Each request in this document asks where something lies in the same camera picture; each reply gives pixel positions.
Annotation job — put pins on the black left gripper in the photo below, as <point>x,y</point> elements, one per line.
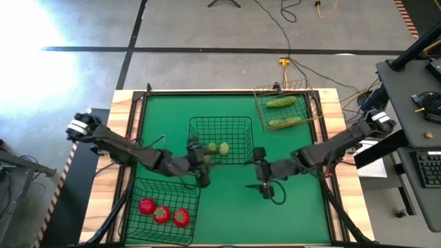
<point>196,158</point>

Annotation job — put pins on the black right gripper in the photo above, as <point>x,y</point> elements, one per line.
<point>265,170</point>

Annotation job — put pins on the green cucumber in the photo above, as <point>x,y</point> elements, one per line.
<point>280,102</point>
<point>284,121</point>

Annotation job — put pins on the red tomato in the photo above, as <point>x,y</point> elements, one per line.
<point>181,218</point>
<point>147,206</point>
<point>161,214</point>

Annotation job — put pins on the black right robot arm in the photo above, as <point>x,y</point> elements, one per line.
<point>327,151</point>

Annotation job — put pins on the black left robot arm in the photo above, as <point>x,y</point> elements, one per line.
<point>120,151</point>

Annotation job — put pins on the green felt table mat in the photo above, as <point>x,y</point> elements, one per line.
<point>241,213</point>

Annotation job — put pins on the yellow power plug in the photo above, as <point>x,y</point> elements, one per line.
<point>284,62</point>

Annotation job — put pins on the white paper sheet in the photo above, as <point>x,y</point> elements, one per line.
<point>373,168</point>

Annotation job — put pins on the black desk support bar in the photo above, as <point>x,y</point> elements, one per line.
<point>389,146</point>

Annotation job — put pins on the black round stand base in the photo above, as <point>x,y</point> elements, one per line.
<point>372,98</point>

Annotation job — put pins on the black floor mat striped edge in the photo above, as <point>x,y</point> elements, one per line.
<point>76,206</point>
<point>423,13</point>

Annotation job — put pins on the black desk caster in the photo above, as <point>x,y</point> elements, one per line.
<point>401,214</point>

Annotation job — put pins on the grey desk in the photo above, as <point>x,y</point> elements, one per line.
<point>403,103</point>

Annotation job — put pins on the black keyboard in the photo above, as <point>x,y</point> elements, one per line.
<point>430,168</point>

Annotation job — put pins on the small brown object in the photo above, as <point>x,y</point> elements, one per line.
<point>429,135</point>

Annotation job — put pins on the grey metal stand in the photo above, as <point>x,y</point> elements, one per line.
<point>27,165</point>

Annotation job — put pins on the black desk pole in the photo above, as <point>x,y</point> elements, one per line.
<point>413,48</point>

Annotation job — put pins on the black flat desk device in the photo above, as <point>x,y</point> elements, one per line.
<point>435,69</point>

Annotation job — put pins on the black metal table frame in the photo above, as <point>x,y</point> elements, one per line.
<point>224,92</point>

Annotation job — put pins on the black diagonal frame strut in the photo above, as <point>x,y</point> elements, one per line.
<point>339,210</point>
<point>113,213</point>

